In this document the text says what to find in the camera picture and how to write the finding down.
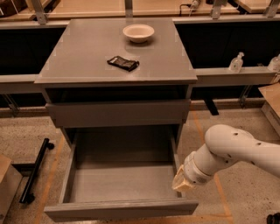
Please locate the cardboard box left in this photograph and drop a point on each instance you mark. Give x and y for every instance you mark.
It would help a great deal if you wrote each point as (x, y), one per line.
(9, 181)

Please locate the cardboard box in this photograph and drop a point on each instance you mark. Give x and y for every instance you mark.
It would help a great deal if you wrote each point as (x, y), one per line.
(9, 181)
(271, 107)

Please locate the black snack packet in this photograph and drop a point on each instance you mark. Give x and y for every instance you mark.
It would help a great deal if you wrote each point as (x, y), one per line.
(124, 64)

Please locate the cardboard box right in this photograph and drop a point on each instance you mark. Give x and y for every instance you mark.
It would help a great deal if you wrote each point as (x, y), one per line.
(271, 107)

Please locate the grey drawer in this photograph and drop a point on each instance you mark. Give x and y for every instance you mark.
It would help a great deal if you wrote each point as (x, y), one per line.
(118, 113)
(118, 173)

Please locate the black caster wheel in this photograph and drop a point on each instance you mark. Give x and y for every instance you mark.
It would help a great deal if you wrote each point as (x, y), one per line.
(273, 218)

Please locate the grey metal rail shelf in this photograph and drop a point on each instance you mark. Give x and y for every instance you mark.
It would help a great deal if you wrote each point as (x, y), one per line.
(205, 77)

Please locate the grey top drawer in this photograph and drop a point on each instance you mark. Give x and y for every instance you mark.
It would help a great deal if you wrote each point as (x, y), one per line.
(118, 113)

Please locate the grey drawer cabinet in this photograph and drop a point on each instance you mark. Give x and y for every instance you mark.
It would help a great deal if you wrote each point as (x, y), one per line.
(87, 44)

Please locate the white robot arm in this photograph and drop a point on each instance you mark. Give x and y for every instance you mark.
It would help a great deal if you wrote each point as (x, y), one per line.
(225, 146)

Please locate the white ceramic bowl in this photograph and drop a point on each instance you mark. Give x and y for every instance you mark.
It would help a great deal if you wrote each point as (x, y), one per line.
(138, 33)

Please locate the foam gripper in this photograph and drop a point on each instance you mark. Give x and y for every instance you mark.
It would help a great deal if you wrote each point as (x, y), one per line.
(192, 170)

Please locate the black metal bar stand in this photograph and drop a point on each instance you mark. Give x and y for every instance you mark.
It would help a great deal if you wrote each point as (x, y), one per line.
(27, 197)

